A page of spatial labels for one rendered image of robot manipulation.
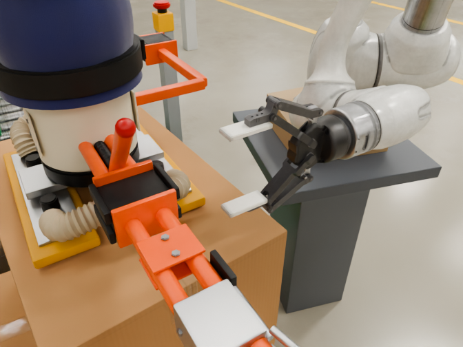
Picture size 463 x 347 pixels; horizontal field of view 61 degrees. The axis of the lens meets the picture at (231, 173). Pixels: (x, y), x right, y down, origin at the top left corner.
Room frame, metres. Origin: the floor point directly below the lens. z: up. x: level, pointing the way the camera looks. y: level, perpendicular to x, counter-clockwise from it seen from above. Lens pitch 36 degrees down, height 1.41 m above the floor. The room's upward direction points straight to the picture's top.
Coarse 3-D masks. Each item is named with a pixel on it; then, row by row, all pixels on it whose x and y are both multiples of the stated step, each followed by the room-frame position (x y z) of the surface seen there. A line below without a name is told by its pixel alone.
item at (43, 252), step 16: (16, 160) 0.65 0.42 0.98; (32, 160) 0.61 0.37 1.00; (16, 176) 0.60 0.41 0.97; (16, 192) 0.55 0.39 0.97; (64, 192) 0.55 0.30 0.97; (32, 208) 0.51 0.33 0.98; (48, 208) 0.49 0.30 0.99; (64, 208) 0.51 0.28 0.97; (32, 224) 0.47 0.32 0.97; (32, 240) 0.44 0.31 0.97; (48, 240) 0.43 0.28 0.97; (80, 240) 0.44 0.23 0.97; (96, 240) 0.44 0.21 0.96; (32, 256) 0.40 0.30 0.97; (48, 256) 0.41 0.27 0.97; (64, 256) 0.41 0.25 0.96
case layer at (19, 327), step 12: (0, 276) 0.72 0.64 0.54; (0, 288) 0.68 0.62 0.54; (12, 288) 0.68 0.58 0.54; (0, 300) 0.64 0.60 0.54; (12, 300) 0.64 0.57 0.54; (0, 312) 0.60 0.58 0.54; (12, 312) 0.60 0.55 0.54; (24, 312) 0.60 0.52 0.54; (0, 324) 0.57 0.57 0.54; (12, 324) 0.57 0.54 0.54; (24, 324) 0.57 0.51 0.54; (0, 336) 0.54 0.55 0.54; (12, 336) 0.54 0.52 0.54; (24, 336) 0.54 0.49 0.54
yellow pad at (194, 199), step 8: (160, 160) 0.65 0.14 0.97; (168, 160) 0.66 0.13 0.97; (168, 168) 0.62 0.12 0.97; (176, 168) 0.63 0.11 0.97; (192, 184) 0.58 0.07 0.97; (192, 192) 0.56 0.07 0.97; (200, 192) 0.56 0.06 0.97; (184, 200) 0.53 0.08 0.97; (192, 200) 0.53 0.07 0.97; (200, 200) 0.54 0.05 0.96; (184, 208) 0.52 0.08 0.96; (192, 208) 0.53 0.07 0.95
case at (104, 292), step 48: (0, 144) 0.76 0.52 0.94; (0, 192) 0.59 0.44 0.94; (240, 192) 0.59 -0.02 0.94; (240, 240) 0.46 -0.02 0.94; (48, 288) 0.37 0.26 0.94; (96, 288) 0.37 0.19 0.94; (144, 288) 0.37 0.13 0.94; (192, 288) 0.37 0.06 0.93; (240, 288) 0.43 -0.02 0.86; (48, 336) 0.29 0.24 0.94; (96, 336) 0.29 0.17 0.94; (144, 336) 0.33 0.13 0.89
